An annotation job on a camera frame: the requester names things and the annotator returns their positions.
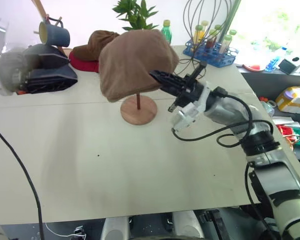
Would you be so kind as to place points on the small black box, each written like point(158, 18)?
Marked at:
point(288, 66)

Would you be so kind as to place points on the wooden hat stand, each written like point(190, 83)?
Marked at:
point(139, 113)

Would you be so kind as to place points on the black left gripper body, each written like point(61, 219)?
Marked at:
point(13, 70)

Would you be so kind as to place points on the green leafy plant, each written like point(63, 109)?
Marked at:
point(136, 15)

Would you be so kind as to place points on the test tube pale cap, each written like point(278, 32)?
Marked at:
point(204, 25)

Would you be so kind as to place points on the brown cloth cap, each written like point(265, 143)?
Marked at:
point(135, 62)

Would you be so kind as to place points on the test tube red contents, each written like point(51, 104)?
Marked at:
point(211, 41)

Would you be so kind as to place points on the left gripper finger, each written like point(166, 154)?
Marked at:
point(55, 77)
point(47, 57)

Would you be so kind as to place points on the test tube yellow contents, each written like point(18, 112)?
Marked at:
point(198, 35)

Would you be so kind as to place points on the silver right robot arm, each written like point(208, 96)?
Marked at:
point(277, 175)

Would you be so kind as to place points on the red plastic basket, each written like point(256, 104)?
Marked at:
point(286, 131)

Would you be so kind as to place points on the green plastic bottle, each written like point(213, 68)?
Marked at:
point(167, 33)

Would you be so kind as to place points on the clear bottle blue label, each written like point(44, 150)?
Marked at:
point(277, 60)

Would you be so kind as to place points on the yellow and white box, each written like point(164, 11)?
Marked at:
point(298, 101)

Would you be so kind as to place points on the dark side table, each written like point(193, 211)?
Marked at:
point(257, 82)

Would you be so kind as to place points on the brown cap with brim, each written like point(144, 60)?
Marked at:
point(100, 42)

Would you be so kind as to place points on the test tube green cap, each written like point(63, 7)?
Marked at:
point(233, 32)
point(218, 27)
point(227, 40)

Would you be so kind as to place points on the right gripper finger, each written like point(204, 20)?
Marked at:
point(173, 79)
point(171, 87)

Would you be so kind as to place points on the blue test tube rack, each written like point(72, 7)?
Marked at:
point(222, 60)

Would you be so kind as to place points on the dark blue mug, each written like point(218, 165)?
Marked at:
point(57, 35)

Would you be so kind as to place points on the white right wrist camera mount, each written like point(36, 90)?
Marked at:
point(183, 122)

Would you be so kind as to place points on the silver rounded robot part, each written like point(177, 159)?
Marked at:
point(188, 226)
point(115, 228)

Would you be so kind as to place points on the red bowl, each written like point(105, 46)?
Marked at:
point(252, 67)

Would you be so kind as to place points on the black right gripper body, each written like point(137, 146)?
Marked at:
point(193, 91)

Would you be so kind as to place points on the red cloth hat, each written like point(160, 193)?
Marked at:
point(83, 65)

